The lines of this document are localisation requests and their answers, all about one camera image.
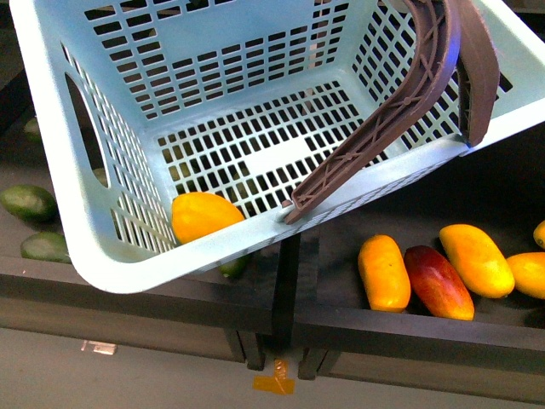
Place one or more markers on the yellow lemon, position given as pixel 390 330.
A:
pixel 196 214

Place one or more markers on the light blue plastic basket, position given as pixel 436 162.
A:
pixel 361 51

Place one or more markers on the orange yellow mango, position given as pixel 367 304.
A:
pixel 383 273

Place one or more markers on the red mango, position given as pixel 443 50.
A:
pixel 437 284

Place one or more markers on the yellow mango at edge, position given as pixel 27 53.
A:
pixel 528 272

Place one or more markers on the dark wooden display cabinet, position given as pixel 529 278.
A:
pixel 170 315

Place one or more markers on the orange floor tape marker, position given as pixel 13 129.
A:
pixel 278 383

